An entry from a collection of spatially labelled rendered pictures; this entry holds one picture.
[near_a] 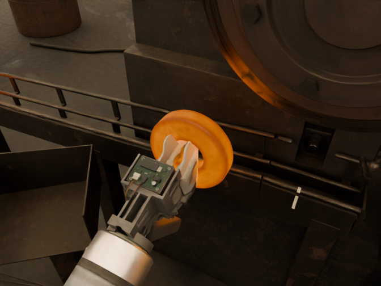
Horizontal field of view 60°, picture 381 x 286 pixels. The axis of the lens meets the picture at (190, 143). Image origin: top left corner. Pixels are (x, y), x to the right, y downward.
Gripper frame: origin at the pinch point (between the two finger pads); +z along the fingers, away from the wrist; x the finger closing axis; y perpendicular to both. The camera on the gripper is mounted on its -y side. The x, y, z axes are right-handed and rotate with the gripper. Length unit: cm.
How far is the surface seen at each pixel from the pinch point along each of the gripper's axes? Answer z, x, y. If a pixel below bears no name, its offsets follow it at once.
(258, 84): 12.3, -7.9, 5.4
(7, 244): -28.1, 33.1, -18.2
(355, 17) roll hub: 8.0, -19.5, 23.7
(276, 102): 11.5, -11.5, 2.8
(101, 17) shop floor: 185, 212, -143
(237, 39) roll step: 12.8, -3.9, 13.5
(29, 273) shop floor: -34, 64, -78
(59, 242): -22.9, 22.7, -18.6
